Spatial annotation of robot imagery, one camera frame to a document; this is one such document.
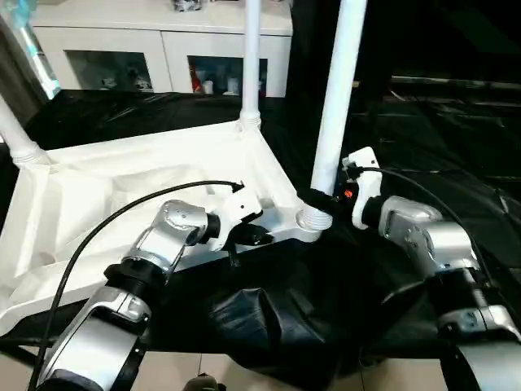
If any white plastic table leg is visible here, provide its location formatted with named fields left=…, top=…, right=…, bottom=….
left=297, top=0, right=369, bottom=235
left=0, top=94, right=49, bottom=171
left=237, top=0, right=263, bottom=132

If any white plastic table top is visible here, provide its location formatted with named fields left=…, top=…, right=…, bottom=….
left=0, top=116, right=334, bottom=338

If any black plastic mat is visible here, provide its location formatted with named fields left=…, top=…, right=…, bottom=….
left=0, top=88, right=521, bottom=389

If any dark rounded robot foot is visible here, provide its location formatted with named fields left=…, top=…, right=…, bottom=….
left=184, top=371, right=228, bottom=391

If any large black box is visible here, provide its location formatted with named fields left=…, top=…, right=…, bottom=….
left=283, top=0, right=521, bottom=98

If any white glass-door cabinet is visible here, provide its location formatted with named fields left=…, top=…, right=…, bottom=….
left=29, top=7, right=295, bottom=99

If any light blue white panel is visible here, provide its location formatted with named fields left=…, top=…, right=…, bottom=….
left=0, top=0, right=63, bottom=102

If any grey-brown curtain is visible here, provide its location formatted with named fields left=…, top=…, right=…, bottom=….
left=0, top=15, right=46, bottom=120

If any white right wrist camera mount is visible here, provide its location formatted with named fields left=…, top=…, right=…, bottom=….
left=342, top=146, right=384, bottom=231

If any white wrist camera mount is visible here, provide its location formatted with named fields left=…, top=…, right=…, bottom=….
left=342, top=146, right=384, bottom=231
left=210, top=180, right=265, bottom=253

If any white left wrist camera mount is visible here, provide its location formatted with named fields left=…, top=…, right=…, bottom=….
left=210, top=180, right=265, bottom=253

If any dark horizontal metal rail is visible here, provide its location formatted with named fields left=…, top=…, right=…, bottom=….
left=389, top=74, right=521, bottom=90

